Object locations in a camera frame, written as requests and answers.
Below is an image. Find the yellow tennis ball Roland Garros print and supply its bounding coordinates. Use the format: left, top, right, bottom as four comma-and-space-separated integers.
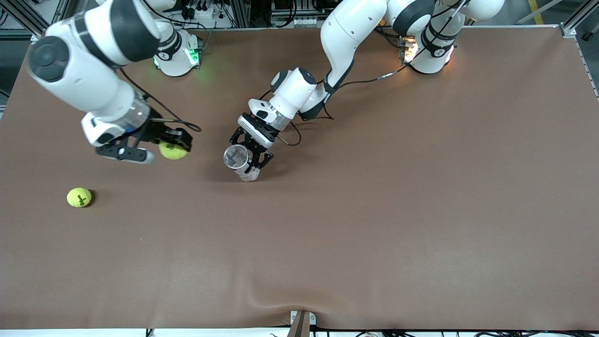
158, 141, 189, 161

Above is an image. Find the blue white tennis ball can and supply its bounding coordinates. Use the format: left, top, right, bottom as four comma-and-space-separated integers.
223, 144, 261, 182

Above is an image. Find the yellow tennis ball Wilson print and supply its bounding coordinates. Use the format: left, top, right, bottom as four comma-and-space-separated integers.
66, 187, 93, 208

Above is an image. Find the brown table mat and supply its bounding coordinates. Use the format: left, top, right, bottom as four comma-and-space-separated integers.
0, 26, 599, 330

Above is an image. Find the white power strip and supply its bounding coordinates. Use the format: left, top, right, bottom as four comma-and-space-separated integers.
183, 0, 220, 19

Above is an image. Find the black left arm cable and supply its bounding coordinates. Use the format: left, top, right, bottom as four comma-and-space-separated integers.
260, 0, 461, 147

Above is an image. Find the aluminium frame post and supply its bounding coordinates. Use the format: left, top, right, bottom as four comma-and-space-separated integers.
233, 0, 251, 28

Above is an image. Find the grey metal clamp bracket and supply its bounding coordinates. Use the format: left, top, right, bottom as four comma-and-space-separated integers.
286, 310, 317, 337

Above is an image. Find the aluminium frame profile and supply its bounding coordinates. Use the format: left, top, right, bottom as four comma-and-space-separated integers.
559, 0, 599, 39
0, 0, 52, 43

